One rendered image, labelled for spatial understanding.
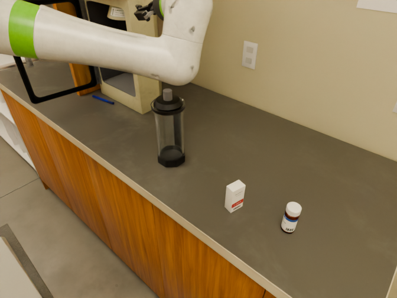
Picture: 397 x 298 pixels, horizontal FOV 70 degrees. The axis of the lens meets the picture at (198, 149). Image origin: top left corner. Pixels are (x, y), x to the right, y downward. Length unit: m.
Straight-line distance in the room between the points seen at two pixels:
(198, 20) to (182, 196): 0.50
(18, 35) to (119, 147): 0.56
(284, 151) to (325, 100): 0.28
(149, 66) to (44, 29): 0.22
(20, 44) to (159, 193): 0.53
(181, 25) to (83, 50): 0.22
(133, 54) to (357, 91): 0.83
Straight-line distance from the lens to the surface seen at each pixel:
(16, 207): 2.48
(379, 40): 1.15
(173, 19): 0.69
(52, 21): 0.72
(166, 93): 0.88
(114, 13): 1.28
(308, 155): 1.13
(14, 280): 0.70
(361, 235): 0.93
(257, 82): 1.37
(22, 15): 0.73
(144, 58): 0.69
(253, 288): 0.89
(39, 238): 2.20
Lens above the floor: 1.59
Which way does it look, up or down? 37 degrees down
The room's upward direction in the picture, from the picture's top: 1 degrees clockwise
